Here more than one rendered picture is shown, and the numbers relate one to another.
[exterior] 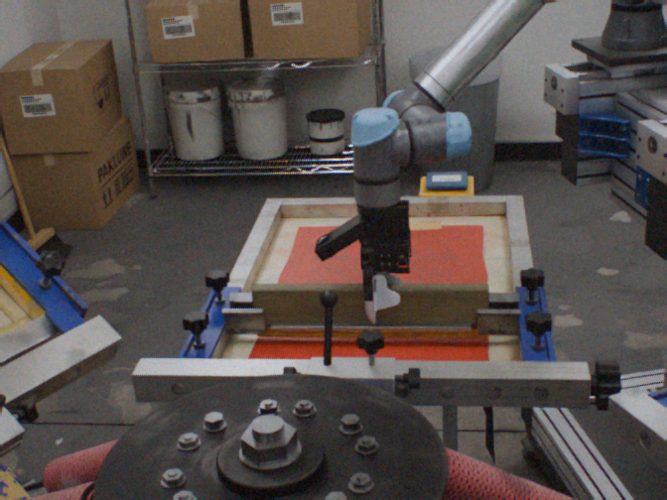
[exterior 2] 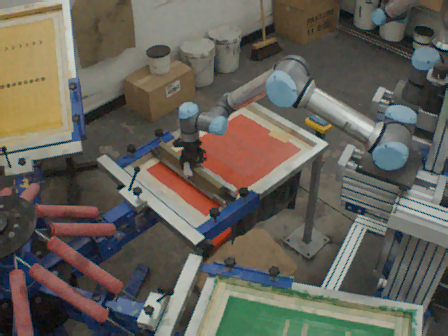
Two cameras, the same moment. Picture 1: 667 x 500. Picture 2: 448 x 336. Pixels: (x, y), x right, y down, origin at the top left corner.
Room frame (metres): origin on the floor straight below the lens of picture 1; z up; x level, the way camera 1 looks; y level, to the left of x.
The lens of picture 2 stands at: (0.37, -1.22, 2.49)
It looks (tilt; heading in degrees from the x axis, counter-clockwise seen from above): 42 degrees down; 40
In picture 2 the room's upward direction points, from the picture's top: 2 degrees counter-clockwise
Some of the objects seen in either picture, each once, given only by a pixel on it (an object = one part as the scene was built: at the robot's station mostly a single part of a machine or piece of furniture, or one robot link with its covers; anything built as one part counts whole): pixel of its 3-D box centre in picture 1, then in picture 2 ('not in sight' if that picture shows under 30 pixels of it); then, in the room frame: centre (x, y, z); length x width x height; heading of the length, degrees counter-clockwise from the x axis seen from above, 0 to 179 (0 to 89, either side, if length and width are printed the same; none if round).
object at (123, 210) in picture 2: not in sight; (124, 212); (1.19, -0.01, 1.02); 0.17 x 0.06 x 0.05; 172
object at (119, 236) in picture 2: not in sight; (152, 218); (1.32, -0.02, 0.89); 1.24 x 0.06 x 0.06; 172
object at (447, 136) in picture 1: (431, 135); (213, 121); (1.58, -0.17, 1.31); 0.11 x 0.11 x 0.08; 13
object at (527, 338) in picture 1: (534, 338); (229, 215); (1.47, -0.33, 0.97); 0.30 x 0.05 x 0.07; 172
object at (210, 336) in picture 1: (211, 337); (147, 152); (1.55, 0.22, 0.97); 0.30 x 0.05 x 0.07; 172
